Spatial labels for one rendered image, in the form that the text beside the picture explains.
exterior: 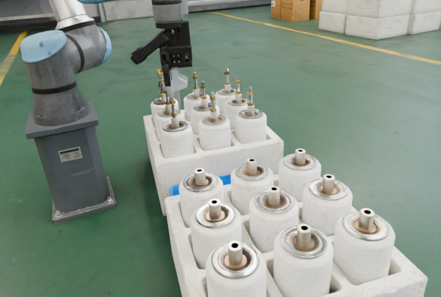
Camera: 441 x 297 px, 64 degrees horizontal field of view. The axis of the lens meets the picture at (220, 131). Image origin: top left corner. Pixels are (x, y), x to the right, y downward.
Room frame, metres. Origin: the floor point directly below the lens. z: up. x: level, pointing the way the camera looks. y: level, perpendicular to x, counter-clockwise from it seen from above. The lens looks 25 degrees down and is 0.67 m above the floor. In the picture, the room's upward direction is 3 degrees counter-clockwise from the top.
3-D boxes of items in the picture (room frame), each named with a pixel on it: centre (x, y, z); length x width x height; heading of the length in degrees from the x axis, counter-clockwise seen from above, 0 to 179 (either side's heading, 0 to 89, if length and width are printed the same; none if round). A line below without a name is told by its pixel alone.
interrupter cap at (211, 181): (0.65, 0.05, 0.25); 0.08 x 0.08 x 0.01
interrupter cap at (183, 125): (0.95, 0.13, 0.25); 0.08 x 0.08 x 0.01
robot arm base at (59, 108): (0.97, 0.46, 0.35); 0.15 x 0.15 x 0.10
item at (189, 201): (0.65, 0.05, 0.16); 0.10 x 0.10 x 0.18
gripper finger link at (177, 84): (0.93, 0.11, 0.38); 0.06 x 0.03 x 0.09; 92
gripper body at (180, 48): (0.95, 0.11, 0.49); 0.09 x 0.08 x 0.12; 92
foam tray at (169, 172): (1.10, 0.05, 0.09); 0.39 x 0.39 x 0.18; 15
